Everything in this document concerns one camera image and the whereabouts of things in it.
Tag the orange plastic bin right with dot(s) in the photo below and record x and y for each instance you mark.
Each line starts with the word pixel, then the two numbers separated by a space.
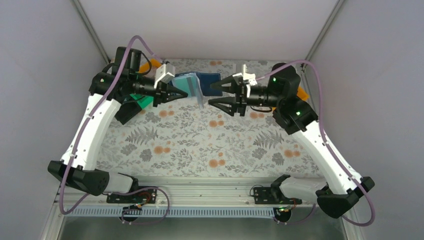
pixel 301 93

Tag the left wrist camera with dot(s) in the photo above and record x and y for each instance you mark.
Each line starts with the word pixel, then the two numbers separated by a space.
pixel 165 73

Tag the blue leather card holder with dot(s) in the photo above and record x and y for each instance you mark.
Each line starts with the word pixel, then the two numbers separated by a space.
pixel 197 85

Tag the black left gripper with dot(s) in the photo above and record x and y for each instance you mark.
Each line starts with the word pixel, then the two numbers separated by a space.
pixel 159 94

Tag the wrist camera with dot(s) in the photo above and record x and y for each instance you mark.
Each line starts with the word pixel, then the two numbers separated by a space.
pixel 165 73
pixel 241 73

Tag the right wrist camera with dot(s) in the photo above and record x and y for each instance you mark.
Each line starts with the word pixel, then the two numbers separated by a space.
pixel 241 73

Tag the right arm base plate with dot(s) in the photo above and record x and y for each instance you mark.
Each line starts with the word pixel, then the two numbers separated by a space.
pixel 267 196

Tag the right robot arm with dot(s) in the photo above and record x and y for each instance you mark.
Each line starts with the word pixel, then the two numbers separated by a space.
pixel 341 186

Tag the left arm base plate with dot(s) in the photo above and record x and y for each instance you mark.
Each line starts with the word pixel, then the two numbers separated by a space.
pixel 147 196

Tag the aluminium rail frame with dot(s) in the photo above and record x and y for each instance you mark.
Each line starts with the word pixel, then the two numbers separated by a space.
pixel 196 191

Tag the black plastic bin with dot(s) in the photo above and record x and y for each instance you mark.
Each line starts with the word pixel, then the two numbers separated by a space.
pixel 127 111

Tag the orange plastic bin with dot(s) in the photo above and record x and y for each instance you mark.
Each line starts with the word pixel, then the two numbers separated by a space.
pixel 145 67
pixel 301 93

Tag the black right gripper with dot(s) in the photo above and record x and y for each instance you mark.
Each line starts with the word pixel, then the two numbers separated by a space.
pixel 239 97

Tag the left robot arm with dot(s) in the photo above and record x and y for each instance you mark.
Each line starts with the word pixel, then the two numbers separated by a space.
pixel 109 97

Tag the green plastic bin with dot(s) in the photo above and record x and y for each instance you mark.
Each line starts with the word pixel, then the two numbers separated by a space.
pixel 141 101

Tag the orange plastic bin left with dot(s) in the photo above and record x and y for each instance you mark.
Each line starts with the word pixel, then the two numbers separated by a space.
pixel 145 67

